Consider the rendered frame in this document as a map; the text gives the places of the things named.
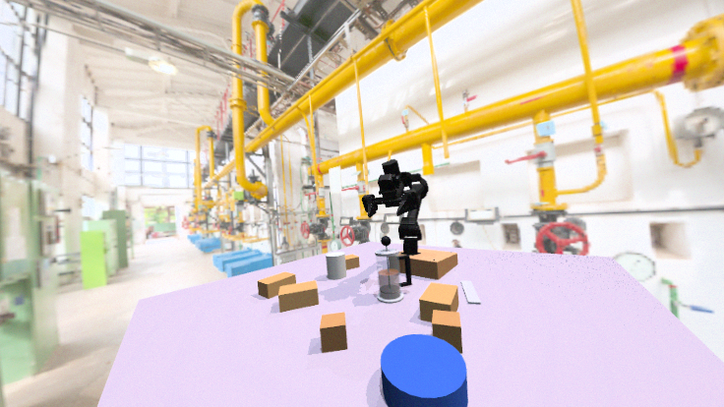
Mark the white flat bar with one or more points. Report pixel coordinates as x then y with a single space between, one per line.
470 293

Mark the grey cylinder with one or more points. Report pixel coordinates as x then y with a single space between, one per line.
336 268

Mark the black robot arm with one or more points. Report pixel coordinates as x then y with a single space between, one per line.
409 226

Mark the glass coffee press with black knob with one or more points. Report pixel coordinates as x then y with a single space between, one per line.
388 270

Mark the blue cylinder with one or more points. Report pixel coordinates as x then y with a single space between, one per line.
423 371

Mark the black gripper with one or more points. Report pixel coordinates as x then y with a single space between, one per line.
405 202

